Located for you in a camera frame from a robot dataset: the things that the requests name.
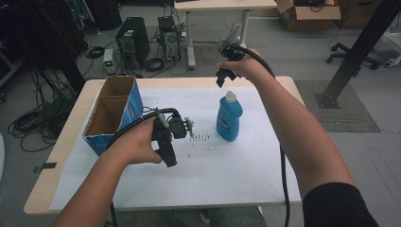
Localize person's black sleeve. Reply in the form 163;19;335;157
302;182;381;227

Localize hand-held gripper cable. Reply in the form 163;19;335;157
237;46;291;227
105;107;181;227

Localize open grey computer case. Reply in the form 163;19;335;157
157;15;183;64

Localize white table mat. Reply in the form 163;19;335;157
48;86;302;212

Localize person's right hand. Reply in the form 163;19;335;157
217;47;276;87

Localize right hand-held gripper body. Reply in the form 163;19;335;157
217;23;246;62

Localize tangle of black floor cables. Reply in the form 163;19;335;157
7;67;79;154

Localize black tape strip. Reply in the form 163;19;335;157
32;162;58;174

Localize left hand-held gripper cable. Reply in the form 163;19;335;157
105;107;181;227

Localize black metal post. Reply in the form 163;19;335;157
315;0;401;110

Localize black office chair base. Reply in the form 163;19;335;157
325;42;382;71

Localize open brown cardboard box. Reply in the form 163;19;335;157
274;0;342;32

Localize small box with green display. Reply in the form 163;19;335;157
102;47;115;76

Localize blue cardboard box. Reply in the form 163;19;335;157
82;75;145;157

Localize person's left hand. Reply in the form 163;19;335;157
105;116;164;168

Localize black computer tower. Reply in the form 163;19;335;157
114;16;151;69

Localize grey floor mat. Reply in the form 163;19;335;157
294;79;382;133

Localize brown cabinet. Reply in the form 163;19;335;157
335;0;384;31

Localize person's grey trousers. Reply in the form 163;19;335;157
116;206;269;227

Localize blue bottle with white cap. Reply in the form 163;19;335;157
216;90;244;143

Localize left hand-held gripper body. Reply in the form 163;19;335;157
152;107;195;144

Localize white-legged wooden table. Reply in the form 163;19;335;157
173;0;278;70

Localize right hand-held gripper cable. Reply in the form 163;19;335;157
237;46;291;227

